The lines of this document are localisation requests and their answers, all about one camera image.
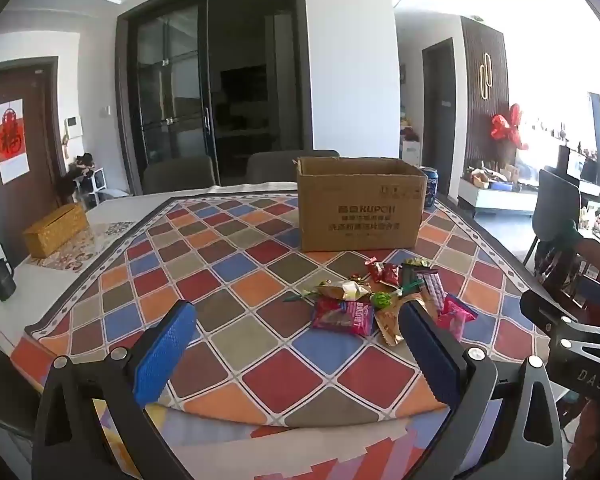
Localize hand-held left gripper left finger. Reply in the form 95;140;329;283
32;300;197;480

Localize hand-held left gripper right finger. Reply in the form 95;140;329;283
399;302;563;480

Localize brown cardboard box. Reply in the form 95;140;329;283
296;156;428;253

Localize person's right hand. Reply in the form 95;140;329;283
567;400;600;467

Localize gold foil snack wrapper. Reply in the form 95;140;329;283
374;299;433;347

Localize purple snack bar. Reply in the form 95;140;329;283
414;267;447;313

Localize dark side chair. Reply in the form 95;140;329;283
524;169;582;273

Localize cream and gold candy wrapper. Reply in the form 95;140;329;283
319;279;374;302

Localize colourful checked tablecloth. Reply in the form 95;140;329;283
10;194;553;480

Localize black piano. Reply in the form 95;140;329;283
556;144;600;197

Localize white low cabinet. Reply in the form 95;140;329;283
457;176;537;219

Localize yellow woven tissue box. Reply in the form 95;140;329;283
22;203;89;259

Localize blue soda can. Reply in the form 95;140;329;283
419;166;440;209

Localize black mug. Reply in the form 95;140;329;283
0;258;18;303

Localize grey dining chair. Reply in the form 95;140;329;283
246;149;340;184
142;155;216;195

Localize white cube shelf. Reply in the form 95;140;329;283
72;167;107;209

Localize red bow decoration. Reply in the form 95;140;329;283
489;103;529;152

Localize dark interior door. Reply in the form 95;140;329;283
422;37;457;197

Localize brown wooden entrance door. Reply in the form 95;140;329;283
0;56;67;268

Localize black glass sliding door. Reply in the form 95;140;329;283
114;0;314;197

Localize dark slatted wall panel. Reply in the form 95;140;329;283
460;15;512;181

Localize red and white wall calendar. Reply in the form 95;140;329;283
0;99;31;184

